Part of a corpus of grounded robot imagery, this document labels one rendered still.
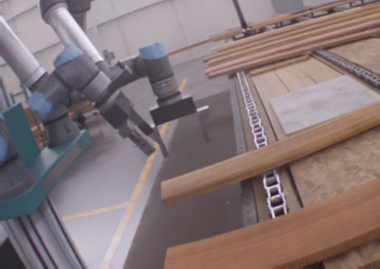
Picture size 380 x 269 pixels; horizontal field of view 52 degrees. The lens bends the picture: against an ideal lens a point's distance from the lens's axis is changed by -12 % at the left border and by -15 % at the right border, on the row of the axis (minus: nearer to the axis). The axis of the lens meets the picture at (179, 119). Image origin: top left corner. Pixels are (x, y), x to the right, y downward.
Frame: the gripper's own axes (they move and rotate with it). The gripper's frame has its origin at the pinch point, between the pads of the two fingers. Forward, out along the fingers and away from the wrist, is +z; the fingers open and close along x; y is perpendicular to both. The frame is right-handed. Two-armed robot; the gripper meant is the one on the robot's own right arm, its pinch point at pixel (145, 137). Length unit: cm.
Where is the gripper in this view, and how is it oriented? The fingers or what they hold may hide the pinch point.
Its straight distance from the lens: 113.7
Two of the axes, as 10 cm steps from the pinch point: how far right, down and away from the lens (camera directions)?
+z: 6.7, 6.8, 3.0
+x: 0.9, 3.3, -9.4
